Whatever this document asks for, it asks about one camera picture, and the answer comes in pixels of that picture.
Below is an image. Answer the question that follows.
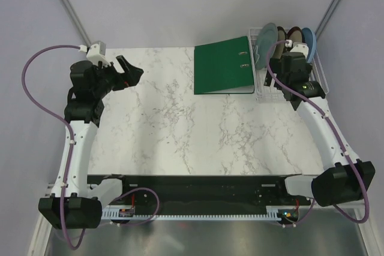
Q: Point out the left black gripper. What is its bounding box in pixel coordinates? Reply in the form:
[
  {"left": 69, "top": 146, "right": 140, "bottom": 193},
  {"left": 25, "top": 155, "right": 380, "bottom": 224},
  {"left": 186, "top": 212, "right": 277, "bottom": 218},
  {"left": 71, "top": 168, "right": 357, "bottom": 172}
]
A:
[{"left": 92, "top": 55, "right": 143, "bottom": 98}]

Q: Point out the grey-green ceramic plate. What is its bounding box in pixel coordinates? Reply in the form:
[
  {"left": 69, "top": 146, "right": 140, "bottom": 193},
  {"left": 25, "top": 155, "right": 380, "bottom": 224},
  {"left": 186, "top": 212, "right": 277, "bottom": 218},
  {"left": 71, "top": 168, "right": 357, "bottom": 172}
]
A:
[{"left": 254, "top": 23, "right": 278, "bottom": 70}]

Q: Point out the red rimmed beige plate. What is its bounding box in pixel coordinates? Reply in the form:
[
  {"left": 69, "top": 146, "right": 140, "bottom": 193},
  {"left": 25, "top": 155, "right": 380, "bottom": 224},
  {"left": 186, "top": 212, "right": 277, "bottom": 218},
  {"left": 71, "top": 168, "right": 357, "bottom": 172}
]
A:
[{"left": 272, "top": 26, "right": 287, "bottom": 59}]

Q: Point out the light blue plastic plate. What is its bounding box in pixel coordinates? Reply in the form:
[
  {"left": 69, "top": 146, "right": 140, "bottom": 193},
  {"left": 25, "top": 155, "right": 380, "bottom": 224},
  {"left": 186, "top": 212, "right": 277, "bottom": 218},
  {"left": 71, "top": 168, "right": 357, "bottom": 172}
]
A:
[{"left": 302, "top": 28, "right": 317, "bottom": 63}]

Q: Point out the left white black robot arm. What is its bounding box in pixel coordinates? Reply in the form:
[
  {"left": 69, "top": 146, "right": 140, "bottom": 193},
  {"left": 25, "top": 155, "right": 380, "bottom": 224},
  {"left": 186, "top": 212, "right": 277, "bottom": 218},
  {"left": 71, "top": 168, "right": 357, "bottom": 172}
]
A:
[{"left": 38, "top": 55, "right": 144, "bottom": 230}]

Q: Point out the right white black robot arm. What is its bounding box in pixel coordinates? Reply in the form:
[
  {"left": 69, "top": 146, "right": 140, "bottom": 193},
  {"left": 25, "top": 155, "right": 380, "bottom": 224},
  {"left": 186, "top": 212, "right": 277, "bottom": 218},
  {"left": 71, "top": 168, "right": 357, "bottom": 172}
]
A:
[{"left": 265, "top": 52, "right": 376, "bottom": 207}]

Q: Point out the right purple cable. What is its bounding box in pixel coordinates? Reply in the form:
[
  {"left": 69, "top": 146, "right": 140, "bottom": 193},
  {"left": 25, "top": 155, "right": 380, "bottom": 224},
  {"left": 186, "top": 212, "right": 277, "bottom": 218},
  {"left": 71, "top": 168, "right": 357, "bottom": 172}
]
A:
[{"left": 266, "top": 39, "right": 370, "bottom": 224}]

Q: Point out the purple cable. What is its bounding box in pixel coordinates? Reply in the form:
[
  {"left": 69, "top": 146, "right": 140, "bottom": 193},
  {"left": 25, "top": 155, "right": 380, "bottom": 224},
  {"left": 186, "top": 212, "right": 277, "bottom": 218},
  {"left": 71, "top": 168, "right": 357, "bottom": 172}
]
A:
[
  {"left": 266, "top": 39, "right": 370, "bottom": 224},
  {"left": 22, "top": 44, "right": 88, "bottom": 251}
]

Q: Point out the white wire dish rack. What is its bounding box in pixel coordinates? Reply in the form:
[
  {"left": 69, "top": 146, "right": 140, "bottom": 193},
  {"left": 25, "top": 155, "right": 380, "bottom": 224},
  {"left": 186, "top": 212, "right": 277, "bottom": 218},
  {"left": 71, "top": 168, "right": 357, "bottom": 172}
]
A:
[{"left": 247, "top": 28, "right": 329, "bottom": 103}]

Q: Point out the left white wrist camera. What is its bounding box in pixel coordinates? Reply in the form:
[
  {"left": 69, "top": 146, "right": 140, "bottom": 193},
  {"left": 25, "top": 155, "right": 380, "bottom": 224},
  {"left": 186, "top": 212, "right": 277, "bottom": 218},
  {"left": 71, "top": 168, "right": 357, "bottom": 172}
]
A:
[{"left": 79, "top": 41, "right": 110, "bottom": 67}]

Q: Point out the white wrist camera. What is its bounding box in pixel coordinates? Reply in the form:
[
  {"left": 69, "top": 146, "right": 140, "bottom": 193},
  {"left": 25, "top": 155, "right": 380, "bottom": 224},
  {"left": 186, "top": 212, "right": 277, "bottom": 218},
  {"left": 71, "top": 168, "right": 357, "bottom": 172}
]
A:
[
  {"left": 79, "top": 41, "right": 110, "bottom": 67},
  {"left": 284, "top": 40, "right": 309, "bottom": 57}
]

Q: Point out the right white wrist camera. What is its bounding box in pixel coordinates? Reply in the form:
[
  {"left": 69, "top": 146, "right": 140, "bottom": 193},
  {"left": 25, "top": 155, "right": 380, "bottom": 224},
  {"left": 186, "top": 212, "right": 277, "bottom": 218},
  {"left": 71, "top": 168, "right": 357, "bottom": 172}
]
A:
[{"left": 284, "top": 40, "right": 309, "bottom": 57}]

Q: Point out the green ring binder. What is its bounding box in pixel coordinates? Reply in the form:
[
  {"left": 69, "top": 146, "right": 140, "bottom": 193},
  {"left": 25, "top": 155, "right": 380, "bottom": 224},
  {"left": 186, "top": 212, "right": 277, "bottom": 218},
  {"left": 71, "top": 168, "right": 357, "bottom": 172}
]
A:
[{"left": 194, "top": 36, "right": 254, "bottom": 95}]

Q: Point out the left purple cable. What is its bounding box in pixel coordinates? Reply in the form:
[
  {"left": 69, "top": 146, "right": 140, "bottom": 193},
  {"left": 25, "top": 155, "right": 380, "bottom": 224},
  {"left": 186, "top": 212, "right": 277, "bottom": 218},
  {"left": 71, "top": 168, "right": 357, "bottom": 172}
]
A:
[{"left": 22, "top": 44, "right": 88, "bottom": 251}]

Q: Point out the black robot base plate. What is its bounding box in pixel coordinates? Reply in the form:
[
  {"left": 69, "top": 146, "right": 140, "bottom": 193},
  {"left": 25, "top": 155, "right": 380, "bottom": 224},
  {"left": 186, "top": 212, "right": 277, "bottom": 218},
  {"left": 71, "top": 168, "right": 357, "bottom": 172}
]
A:
[{"left": 86, "top": 173, "right": 313, "bottom": 215}]

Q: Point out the white slotted cable duct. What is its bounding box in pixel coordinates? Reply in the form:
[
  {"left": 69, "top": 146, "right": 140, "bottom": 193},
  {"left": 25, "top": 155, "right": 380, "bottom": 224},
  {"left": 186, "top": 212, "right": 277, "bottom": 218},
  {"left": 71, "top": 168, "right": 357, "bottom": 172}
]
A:
[{"left": 101, "top": 205, "right": 297, "bottom": 223}]

